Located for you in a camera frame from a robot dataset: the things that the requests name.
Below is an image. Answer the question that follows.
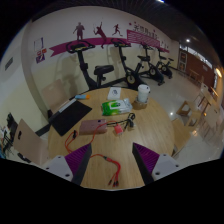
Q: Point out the black laptop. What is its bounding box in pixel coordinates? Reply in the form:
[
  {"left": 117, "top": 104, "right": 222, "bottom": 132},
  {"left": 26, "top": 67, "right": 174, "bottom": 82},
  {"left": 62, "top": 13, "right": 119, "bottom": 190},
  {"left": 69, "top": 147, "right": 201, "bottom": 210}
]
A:
[{"left": 49, "top": 98, "right": 93, "bottom": 137}]

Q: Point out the white paper cup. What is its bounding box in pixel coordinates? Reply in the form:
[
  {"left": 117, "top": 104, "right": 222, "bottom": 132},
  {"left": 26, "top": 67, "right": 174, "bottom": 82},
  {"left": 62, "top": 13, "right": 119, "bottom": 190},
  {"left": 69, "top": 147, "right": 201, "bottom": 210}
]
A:
[{"left": 137, "top": 83, "right": 151, "bottom": 104}]

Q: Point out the wall poster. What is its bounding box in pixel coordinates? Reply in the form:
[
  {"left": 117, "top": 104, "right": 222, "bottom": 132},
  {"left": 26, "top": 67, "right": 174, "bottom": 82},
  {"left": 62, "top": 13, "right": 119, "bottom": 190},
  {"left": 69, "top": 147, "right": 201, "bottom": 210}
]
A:
[{"left": 33, "top": 37, "right": 48, "bottom": 64}]

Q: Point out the red charging cable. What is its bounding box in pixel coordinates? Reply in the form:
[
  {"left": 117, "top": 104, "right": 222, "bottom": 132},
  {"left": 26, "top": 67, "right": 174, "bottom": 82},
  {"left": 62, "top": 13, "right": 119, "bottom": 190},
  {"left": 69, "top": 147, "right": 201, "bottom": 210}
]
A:
[{"left": 64, "top": 120, "right": 122, "bottom": 188}]

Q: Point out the white tissue packet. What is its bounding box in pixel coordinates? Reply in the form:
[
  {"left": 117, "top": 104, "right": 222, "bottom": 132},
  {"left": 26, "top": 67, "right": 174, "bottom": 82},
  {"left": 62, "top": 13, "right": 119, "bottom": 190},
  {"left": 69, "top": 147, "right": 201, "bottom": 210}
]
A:
[{"left": 107, "top": 86, "right": 122, "bottom": 101}]

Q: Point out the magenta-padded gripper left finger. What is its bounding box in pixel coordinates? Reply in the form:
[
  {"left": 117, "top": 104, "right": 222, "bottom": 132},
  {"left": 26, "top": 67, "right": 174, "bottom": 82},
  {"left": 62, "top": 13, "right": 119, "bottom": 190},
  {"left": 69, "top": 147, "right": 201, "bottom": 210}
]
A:
[{"left": 41, "top": 143, "right": 93, "bottom": 186}]

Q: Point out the black exercise bike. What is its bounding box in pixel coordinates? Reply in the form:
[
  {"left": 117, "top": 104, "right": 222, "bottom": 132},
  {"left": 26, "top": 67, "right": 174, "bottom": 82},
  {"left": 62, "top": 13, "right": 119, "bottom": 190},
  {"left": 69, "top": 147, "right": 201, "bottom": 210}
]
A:
[
  {"left": 138, "top": 43, "right": 166, "bottom": 87},
  {"left": 110, "top": 38, "right": 148, "bottom": 90},
  {"left": 156, "top": 48, "right": 175, "bottom": 80},
  {"left": 65, "top": 39, "right": 115, "bottom": 91}
]

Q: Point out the light wooden chair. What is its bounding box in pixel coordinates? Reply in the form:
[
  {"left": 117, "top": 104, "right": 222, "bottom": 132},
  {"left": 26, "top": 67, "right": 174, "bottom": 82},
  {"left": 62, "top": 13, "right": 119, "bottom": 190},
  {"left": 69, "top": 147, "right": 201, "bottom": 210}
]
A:
[
  {"left": 41, "top": 78, "right": 69, "bottom": 113},
  {"left": 12, "top": 118, "right": 51, "bottom": 167},
  {"left": 170, "top": 116, "right": 198, "bottom": 158}
]

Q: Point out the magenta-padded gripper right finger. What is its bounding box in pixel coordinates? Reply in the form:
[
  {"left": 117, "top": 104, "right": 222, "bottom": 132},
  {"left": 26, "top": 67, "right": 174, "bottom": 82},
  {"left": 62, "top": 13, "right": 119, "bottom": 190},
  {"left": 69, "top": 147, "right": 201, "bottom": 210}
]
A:
[{"left": 131, "top": 142, "right": 184, "bottom": 186}]

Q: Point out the green wet wipes pack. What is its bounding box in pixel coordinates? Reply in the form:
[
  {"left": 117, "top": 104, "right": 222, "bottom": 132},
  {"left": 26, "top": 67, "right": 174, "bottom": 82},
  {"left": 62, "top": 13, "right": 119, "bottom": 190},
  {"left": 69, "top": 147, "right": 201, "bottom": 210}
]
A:
[{"left": 101, "top": 97, "right": 133, "bottom": 117}]

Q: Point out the wooden tables and chairs group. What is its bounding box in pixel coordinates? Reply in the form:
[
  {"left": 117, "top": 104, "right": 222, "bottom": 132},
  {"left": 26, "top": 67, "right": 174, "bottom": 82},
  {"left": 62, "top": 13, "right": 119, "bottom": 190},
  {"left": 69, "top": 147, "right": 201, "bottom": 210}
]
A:
[{"left": 176, "top": 83, "right": 224, "bottom": 148}]

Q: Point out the blue and orange tube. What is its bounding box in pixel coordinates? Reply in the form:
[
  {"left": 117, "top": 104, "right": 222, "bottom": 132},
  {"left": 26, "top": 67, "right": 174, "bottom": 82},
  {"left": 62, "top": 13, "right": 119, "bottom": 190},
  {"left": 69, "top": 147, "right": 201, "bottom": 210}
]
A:
[{"left": 74, "top": 93, "right": 91, "bottom": 101}]

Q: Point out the red charger block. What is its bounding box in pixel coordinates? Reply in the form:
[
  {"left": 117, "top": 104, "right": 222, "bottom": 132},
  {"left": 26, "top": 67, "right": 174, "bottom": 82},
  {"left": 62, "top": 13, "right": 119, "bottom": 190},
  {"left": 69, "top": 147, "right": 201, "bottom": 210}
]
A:
[{"left": 114, "top": 123, "right": 124, "bottom": 136}]

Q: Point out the glowing wall lamp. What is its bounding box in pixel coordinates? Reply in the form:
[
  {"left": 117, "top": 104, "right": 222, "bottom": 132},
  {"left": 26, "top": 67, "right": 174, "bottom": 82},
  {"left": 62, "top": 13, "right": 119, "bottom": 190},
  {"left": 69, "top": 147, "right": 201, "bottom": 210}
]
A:
[{"left": 214, "top": 67, "right": 223, "bottom": 79}]

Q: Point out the black cable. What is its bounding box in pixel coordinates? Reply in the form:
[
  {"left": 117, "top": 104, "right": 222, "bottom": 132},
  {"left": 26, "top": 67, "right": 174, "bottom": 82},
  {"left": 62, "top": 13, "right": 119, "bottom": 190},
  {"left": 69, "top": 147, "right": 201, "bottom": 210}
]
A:
[{"left": 106, "top": 112, "right": 137, "bottom": 131}]

